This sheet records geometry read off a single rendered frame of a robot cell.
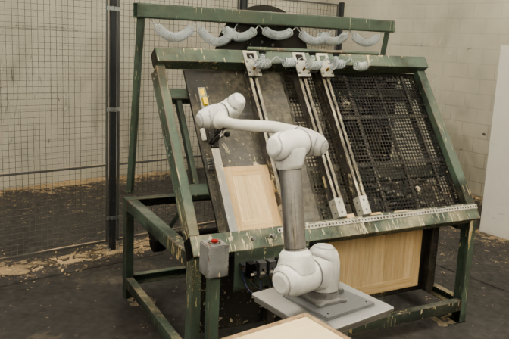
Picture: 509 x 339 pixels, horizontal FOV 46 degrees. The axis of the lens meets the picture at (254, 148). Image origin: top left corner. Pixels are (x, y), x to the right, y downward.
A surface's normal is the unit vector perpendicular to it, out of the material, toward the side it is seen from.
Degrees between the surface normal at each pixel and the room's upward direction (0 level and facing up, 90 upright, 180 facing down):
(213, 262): 90
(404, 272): 90
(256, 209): 55
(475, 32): 90
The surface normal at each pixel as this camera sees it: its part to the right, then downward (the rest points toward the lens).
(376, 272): 0.47, 0.18
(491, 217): -0.79, 0.07
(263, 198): 0.40, -0.42
